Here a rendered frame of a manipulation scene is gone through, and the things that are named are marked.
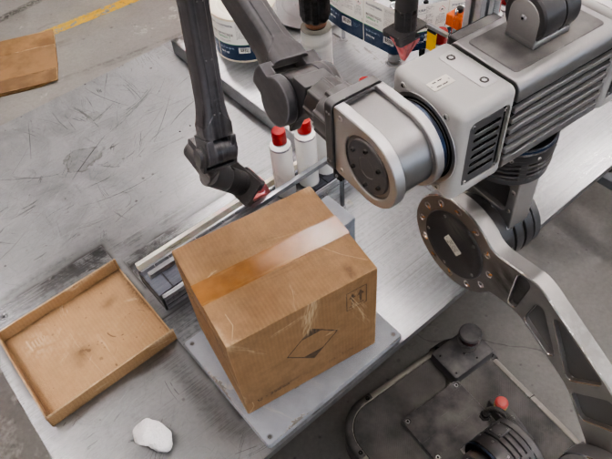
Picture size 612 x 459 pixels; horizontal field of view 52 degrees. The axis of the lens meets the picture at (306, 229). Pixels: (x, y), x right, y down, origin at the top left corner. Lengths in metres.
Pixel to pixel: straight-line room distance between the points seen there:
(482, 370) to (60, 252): 1.25
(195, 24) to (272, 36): 0.26
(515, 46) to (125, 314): 1.01
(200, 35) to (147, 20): 2.81
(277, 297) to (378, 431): 0.91
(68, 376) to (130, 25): 2.85
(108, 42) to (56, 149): 2.03
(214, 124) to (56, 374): 0.63
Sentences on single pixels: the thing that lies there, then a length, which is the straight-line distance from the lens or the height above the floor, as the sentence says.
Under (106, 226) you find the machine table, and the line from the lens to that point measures 1.69.
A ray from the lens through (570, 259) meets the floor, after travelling 2.66.
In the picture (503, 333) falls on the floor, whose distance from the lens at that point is 2.41.
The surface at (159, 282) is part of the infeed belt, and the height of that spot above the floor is 0.88.
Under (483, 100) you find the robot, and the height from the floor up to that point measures 1.53.
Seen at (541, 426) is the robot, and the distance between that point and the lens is 2.01.
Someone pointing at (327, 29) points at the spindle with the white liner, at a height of 1.07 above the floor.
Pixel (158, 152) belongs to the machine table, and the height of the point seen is 0.83.
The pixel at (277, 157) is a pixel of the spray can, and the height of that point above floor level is 1.03.
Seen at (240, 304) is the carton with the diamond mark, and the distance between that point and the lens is 1.10.
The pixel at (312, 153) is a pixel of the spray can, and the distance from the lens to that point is 1.50.
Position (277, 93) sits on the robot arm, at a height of 1.46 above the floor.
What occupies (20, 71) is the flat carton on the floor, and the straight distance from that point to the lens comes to 3.91.
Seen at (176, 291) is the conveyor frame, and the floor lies 0.87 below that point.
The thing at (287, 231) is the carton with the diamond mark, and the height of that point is 1.12.
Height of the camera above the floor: 2.04
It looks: 51 degrees down
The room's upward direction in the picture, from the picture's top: 6 degrees counter-clockwise
